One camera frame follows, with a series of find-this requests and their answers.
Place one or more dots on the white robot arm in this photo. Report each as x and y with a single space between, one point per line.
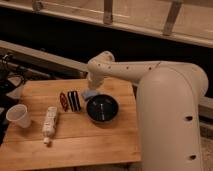
167 100

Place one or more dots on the white plastic cup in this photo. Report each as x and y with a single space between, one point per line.
18 114

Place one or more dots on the blue sponge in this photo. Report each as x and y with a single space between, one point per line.
89 93

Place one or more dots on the white tube bottle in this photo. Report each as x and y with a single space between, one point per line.
49 125

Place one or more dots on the red carabiner clip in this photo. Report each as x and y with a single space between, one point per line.
63 101

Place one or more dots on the black white striped eraser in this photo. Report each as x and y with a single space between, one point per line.
74 100

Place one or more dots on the wooden table board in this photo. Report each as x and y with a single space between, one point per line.
78 141

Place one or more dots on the black round bowl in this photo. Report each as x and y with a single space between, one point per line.
102 108

